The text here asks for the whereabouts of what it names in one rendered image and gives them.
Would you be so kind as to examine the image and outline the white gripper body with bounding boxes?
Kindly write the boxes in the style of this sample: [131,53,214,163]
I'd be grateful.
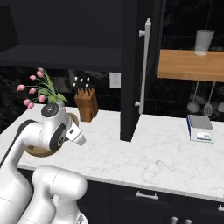
[73,131,88,146]

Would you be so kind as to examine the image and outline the brown wooden bowl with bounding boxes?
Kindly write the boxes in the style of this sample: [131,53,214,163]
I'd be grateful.
[24,113,80,158]

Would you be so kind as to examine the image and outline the black open cabinet door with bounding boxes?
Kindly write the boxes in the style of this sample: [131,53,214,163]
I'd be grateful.
[119,0,167,143]

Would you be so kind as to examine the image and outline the wooden knife block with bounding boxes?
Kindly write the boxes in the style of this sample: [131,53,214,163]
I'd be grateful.
[72,75,100,123]

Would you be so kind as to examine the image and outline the pink tulips in white vase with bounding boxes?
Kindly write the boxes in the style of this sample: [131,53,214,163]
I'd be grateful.
[16,66,70,114]

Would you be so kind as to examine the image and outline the black drawer front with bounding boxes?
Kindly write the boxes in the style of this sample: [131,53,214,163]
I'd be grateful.
[108,183,173,224]
[170,194,224,224]

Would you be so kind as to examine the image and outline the grey hanging ladle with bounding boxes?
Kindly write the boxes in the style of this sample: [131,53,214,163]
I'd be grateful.
[186,80,202,114]

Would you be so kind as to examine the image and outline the grey kitchen scale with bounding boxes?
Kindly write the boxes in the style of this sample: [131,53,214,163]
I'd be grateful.
[185,114,215,144]

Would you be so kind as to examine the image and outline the grey hanging spatula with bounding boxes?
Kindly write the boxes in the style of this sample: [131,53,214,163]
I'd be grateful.
[202,80,217,116]

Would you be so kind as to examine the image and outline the grey hanging spoon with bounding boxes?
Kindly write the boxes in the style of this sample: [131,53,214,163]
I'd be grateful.
[216,101,224,114]

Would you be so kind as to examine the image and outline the grey tumbler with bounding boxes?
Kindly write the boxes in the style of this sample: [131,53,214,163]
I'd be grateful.
[193,29,216,57]

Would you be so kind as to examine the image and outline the white wall socket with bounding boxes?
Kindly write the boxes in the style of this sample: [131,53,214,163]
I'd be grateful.
[108,72,122,89]

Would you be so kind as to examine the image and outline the black open wall cabinet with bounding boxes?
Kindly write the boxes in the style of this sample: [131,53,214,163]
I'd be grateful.
[0,0,123,73]

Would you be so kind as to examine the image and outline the white cabinet door handle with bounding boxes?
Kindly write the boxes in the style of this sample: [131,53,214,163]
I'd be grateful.
[134,17,153,115]

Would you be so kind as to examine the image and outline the wooden wall shelf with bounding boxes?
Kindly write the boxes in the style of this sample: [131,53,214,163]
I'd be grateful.
[157,48,224,83]

